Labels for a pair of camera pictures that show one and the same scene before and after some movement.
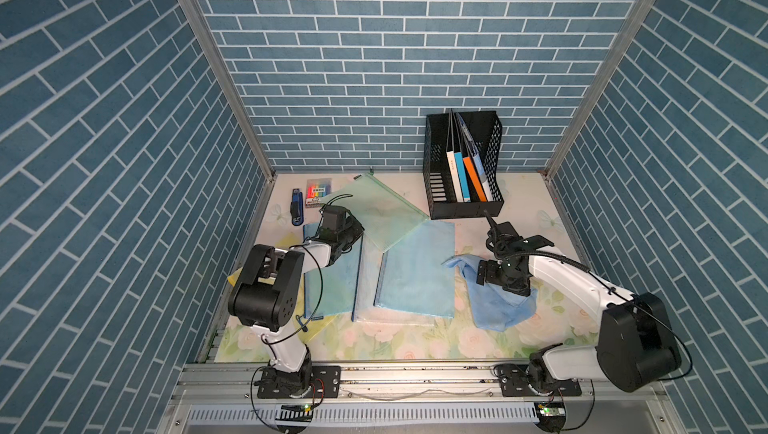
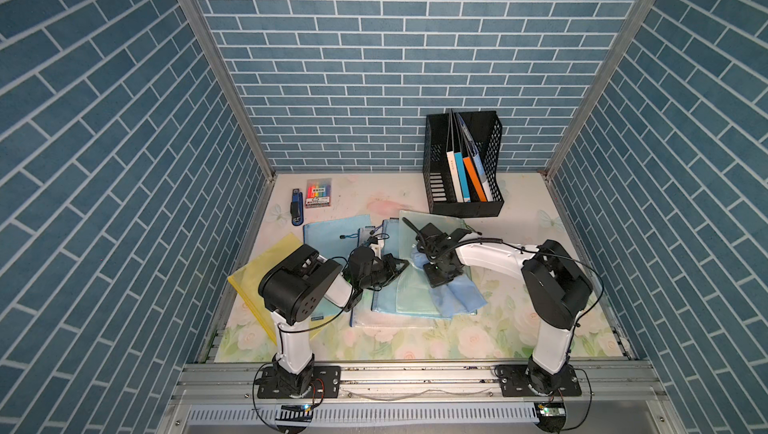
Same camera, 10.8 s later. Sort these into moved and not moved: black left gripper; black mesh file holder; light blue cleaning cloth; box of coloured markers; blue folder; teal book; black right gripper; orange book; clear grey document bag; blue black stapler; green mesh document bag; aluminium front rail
Moved: green mesh document bag; light blue cleaning cloth; black right gripper; black left gripper
Not moved: blue folder; black mesh file holder; aluminium front rail; orange book; blue black stapler; teal book; clear grey document bag; box of coloured markers
